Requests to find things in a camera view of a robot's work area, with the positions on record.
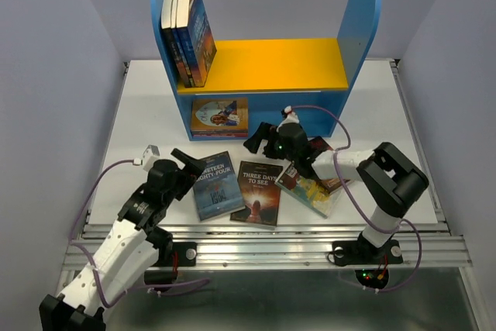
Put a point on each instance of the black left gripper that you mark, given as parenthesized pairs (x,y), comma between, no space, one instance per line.
(190,162)

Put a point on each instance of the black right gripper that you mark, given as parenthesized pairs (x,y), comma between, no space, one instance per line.
(253,142)

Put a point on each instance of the Nineteen Eighty-Four book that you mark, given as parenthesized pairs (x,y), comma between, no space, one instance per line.
(216,191)

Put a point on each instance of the Othello picture book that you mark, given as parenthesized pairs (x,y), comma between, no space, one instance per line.
(220,115)

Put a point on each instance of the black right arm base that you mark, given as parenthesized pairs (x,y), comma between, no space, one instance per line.
(361,253)

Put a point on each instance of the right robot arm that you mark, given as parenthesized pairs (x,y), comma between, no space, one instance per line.
(394,182)

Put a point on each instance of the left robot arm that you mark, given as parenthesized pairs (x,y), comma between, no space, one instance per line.
(134,243)

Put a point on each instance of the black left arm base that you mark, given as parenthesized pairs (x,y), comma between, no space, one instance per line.
(166,269)

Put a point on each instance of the pink spine Roald Dahl book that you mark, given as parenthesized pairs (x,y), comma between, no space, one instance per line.
(221,133)

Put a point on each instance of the Three Days to See book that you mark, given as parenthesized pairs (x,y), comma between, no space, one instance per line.
(261,195)

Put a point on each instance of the dark orange cover book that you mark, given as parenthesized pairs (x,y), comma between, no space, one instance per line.
(332,168)

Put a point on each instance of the Huckleberry Finn paperback book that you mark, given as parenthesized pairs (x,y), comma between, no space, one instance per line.
(319,196)

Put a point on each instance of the blue and yellow bookshelf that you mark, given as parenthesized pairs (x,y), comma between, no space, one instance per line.
(314,76)

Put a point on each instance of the upright book on shelf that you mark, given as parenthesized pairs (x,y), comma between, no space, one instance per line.
(166,26)
(188,80)

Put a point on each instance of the upright blue orange book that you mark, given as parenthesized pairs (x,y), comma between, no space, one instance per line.
(201,45)

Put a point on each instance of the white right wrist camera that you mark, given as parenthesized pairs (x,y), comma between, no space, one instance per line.
(289,116)

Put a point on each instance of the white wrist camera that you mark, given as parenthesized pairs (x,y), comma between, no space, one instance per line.
(150,155)
(289,116)

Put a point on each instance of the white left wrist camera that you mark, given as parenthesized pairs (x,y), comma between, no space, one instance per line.
(150,155)

